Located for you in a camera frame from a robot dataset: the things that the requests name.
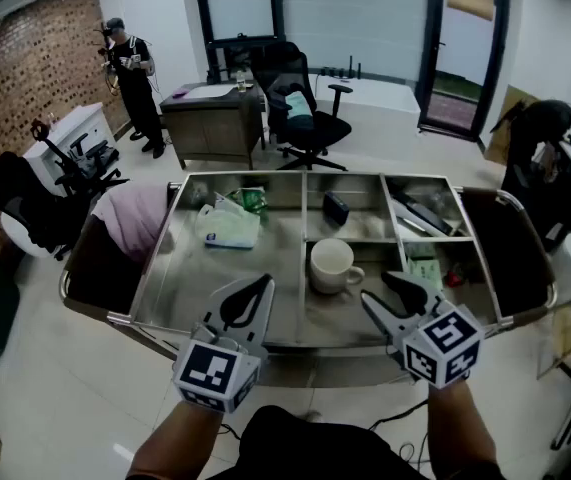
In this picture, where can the green paper packet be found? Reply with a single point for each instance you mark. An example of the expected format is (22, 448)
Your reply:
(427, 270)

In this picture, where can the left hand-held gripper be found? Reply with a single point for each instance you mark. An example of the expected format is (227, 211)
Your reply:
(207, 370)

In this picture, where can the person's right forearm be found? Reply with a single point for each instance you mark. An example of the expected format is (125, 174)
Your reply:
(460, 428)

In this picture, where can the green snack packet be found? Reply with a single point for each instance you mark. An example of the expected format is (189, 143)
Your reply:
(250, 200)

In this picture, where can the pink cloth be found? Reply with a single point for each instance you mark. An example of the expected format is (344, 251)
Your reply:
(132, 218)

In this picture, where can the white ceramic mug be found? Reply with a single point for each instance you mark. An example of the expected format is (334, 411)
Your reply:
(330, 265)

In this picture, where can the black chair with white base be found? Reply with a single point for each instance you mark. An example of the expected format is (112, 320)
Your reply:
(30, 203)

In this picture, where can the black armrest office chair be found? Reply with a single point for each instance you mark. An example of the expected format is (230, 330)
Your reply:
(90, 160)

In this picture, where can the white low cabinet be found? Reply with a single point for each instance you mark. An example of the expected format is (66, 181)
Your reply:
(92, 120)

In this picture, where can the black mesh office chair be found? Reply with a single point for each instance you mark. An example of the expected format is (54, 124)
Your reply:
(315, 128)

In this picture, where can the brown cardboard sheet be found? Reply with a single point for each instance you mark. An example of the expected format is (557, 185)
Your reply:
(502, 133)

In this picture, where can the small red object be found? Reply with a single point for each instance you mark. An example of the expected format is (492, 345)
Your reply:
(454, 279)

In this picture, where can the person's dark clothing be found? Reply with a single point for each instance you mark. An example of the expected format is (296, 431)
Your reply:
(325, 448)

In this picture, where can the brown wooden desk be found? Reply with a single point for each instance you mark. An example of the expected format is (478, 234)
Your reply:
(210, 128)

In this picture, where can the clear plastic bottle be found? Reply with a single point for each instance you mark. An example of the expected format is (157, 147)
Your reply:
(241, 82)

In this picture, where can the white paper sheet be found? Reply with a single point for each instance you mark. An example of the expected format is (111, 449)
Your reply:
(210, 91)

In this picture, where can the black framed glass door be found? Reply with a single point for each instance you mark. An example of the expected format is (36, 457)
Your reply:
(465, 83)

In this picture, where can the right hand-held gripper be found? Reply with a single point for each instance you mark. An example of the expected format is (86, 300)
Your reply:
(445, 350)

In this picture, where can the white long paper strip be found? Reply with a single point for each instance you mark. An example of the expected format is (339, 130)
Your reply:
(412, 223)

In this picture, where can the white plastic tissue pack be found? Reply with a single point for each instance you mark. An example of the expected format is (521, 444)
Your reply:
(230, 228)

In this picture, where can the metal compartment tray cart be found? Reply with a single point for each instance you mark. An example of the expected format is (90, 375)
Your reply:
(190, 288)

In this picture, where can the person's left forearm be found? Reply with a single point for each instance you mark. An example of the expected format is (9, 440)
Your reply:
(175, 443)

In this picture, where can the small black box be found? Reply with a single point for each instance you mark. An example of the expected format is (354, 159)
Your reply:
(336, 208)

